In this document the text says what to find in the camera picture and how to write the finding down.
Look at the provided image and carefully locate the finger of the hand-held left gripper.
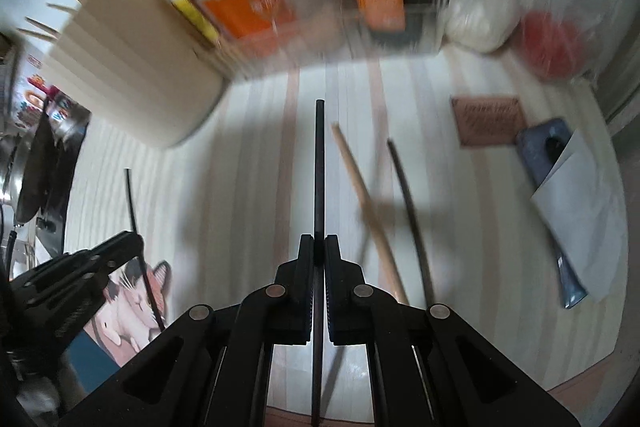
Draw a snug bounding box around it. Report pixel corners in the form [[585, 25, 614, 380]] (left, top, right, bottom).
[[60, 231, 146, 267], [10, 258, 122, 297]]

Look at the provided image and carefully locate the brown printed card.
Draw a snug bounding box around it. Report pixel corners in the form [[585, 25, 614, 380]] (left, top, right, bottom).
[[450, 94, 528, 148]]

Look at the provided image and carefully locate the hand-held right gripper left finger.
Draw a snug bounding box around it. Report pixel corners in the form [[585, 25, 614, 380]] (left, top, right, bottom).
[[59, 233, 317, 427]]

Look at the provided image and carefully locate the black chopstick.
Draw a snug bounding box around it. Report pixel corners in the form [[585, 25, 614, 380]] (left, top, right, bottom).
[[310, 99, 327, 427], [386, 139, 436, 308], [125, 168, 167, 333]]

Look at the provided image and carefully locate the red round pouch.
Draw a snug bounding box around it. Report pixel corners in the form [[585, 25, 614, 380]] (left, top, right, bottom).
[[517, 9, 588, 80]]

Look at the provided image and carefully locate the cream cylindrical utensil holder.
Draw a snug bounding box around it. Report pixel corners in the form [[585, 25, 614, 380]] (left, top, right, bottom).
[[37, 0, 226, 148]]

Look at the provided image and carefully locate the yellow packet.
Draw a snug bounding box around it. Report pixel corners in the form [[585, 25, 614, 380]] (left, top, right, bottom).
[[167, 0, 221, 45]]

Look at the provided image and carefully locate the white paper sheet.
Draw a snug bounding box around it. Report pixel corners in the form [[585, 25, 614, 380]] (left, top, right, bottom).
[[530, 129, 628, 303]]

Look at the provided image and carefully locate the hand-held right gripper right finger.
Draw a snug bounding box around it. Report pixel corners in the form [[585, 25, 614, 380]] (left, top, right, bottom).
[[324, 234, 581, 427]]

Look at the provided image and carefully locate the group of colourful fridge magnets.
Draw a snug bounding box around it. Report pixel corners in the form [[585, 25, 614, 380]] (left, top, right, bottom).
[[15, 52, 76, 128]]

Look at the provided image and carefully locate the cat picture mat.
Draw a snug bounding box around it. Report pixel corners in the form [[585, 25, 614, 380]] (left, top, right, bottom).
[[65, 257, 173, 380]]

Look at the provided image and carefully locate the black frying pan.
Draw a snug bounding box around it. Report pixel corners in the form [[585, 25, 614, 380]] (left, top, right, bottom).
[[12, 107, 91, 253]]

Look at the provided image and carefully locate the striped table mat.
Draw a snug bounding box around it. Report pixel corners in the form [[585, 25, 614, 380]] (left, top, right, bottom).
[[62, 52, 631, 418]]

